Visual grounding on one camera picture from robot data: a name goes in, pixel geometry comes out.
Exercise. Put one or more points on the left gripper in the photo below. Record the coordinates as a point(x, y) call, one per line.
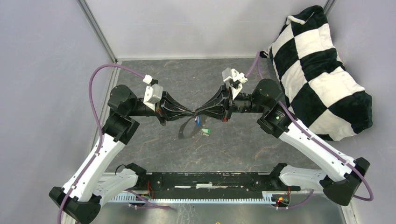
point(165, 109)

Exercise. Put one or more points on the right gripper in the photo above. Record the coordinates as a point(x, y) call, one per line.
point(223, 98)

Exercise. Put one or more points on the blue tagged key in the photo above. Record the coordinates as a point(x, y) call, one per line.
point(198, 120)

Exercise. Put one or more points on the green tagged key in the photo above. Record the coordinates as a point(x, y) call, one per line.
point(205, 131)

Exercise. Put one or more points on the grey metal key holder plate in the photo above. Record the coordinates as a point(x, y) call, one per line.
point(189, 129)

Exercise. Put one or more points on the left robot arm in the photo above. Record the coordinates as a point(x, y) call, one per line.
point(81, 198)

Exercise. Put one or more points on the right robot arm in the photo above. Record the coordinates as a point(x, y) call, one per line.
point(338, 175)

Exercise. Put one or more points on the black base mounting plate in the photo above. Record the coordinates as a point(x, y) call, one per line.
point(159, 181)

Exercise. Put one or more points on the black white checkered pillow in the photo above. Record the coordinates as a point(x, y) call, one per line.
point(317, 87)

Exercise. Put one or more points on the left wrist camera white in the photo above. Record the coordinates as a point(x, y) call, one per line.
point(153, 93)

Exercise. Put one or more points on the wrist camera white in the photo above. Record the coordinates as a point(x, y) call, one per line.
point(153, 93)
point(233, 81)

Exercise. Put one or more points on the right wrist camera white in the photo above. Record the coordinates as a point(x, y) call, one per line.
point(233, 81)

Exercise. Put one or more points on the white slotted cable duct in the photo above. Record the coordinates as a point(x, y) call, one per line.
point(125, 197)

